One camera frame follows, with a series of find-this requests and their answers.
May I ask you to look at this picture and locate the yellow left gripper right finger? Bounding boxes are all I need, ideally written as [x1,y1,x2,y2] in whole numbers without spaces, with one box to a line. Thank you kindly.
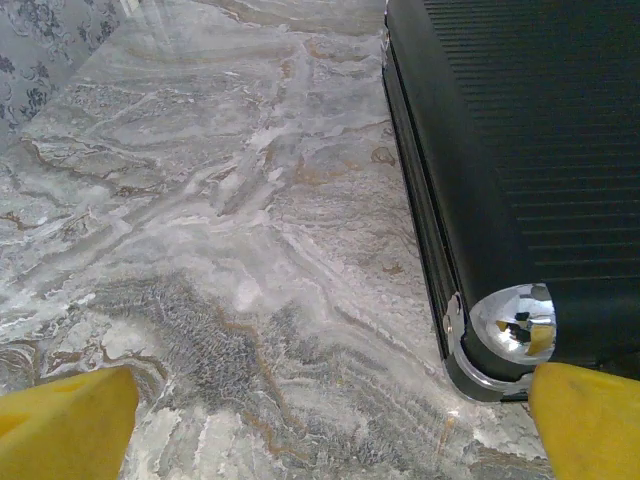
[528,361,640,480]

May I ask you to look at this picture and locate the black ribbed carrying case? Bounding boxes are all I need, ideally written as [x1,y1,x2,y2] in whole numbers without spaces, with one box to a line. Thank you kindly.
[381,0,640,404]

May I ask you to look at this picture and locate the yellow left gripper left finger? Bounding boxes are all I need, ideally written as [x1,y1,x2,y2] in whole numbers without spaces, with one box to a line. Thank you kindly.
[0,367,140,480]

